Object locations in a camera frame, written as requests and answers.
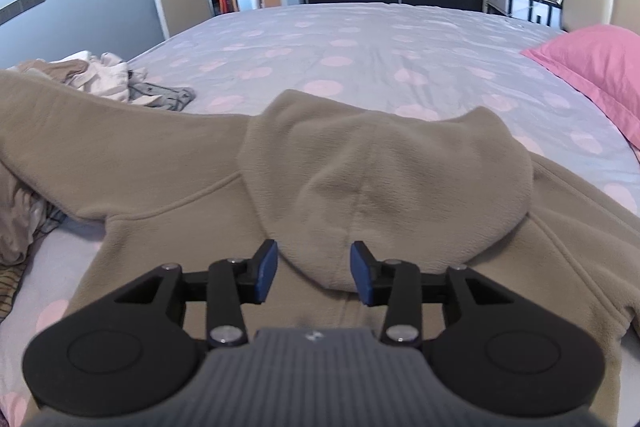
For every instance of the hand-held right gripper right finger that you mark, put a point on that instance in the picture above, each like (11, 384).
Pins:
(362, 274)

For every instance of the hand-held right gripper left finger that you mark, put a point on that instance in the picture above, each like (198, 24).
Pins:
(265, 269)

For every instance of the beige fleece hoodie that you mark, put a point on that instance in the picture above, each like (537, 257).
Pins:
(390, 167)

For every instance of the grey patterned garment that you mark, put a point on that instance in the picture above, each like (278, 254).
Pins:
(165, 97)

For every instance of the polka dot bed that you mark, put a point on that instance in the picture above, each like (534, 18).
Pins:
(375, 42)

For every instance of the tan cloth garment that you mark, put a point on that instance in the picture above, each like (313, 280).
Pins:
(25, 207)

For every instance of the cream white garment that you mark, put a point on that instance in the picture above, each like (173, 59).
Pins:
(107, 77)

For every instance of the brown striped garment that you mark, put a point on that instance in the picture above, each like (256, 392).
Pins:
(10, 292)

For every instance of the white nightstand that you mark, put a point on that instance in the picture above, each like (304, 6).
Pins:
(515, 4)

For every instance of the pink pillow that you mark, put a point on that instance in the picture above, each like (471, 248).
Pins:
(595, 62)

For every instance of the grey light switch panel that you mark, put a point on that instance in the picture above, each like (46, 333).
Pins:
(22, 7)

